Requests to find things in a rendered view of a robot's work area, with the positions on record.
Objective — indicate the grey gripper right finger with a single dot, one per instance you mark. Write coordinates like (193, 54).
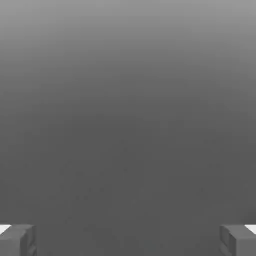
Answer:
(240, 241)

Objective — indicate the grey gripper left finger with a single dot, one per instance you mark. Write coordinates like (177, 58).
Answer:
(16, 241)

